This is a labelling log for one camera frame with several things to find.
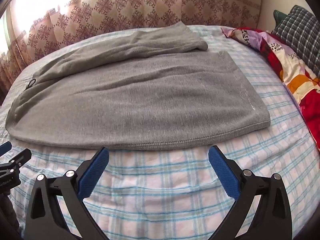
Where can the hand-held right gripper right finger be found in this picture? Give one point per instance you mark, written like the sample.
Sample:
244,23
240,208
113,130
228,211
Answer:
225,172

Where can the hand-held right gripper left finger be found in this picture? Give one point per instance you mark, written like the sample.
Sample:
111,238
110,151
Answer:
93,172

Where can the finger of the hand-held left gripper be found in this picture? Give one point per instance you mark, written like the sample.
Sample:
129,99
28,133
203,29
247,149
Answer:
5,148
17,158

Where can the grey pants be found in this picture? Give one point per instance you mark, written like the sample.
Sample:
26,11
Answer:
140,100

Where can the bed with plaid sheet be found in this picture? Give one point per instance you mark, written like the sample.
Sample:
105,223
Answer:
160,192

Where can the red patterned pillow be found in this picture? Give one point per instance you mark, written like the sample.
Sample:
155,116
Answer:
287,62

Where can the dark plaid pillow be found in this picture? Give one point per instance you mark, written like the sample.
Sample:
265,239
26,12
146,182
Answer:
300,30

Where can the patterned beige curtain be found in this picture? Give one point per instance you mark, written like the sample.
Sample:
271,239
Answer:
112,7

